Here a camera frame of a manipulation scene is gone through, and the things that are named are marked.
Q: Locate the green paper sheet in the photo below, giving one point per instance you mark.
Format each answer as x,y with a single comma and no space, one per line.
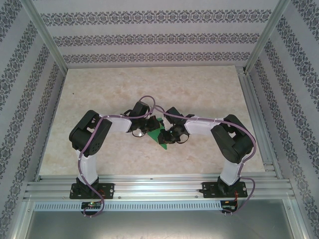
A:
154,134

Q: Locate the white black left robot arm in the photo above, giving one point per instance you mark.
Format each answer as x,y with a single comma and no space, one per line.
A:
88,169

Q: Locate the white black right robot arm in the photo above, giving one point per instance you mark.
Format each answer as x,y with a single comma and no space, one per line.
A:
230,174

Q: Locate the grey metal sheet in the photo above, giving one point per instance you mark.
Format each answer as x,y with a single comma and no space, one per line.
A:
149,224

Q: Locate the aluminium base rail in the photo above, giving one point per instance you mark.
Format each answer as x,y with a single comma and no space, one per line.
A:
154,186

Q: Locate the aluminium side rail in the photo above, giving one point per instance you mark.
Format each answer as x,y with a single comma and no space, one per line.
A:
256,119
53,117

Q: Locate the aluminium frame post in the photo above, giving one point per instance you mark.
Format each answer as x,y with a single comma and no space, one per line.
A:
264,37
47,37

